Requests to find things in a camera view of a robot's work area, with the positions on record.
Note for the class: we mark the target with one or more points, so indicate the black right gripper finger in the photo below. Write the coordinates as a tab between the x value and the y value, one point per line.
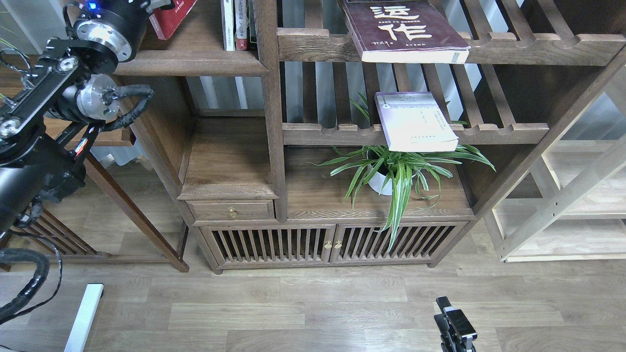
444	304

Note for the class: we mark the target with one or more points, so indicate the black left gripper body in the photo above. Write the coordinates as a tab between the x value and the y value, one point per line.
151	5

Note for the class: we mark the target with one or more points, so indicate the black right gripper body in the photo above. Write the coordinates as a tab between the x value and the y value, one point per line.
457	333

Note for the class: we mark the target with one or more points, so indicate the red book with photos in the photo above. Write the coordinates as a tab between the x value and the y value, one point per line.
165	20

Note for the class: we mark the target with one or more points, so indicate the maroon book with white characters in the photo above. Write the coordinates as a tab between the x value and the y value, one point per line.
402	31

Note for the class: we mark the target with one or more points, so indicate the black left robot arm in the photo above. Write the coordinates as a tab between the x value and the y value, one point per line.
68	99

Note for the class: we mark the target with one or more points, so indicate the red and white upright book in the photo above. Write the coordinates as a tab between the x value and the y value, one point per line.
241	20

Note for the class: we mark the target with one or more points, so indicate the dark upright book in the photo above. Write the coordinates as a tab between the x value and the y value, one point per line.
252	35

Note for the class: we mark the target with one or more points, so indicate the white plant pot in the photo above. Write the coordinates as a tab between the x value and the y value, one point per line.
388	161

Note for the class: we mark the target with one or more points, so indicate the spider plant green leaves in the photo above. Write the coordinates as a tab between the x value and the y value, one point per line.
410	178

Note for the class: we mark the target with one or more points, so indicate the pale lavender book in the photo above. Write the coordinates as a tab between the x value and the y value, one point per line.
413	122

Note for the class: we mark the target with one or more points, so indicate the dark wooden bookshelf cabinet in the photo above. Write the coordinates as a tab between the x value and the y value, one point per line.
247	129

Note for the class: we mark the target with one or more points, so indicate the dark slatted wooden rack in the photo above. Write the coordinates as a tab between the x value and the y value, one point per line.
48	231

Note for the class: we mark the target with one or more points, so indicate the white table leg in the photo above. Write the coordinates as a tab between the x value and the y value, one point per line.
81	326

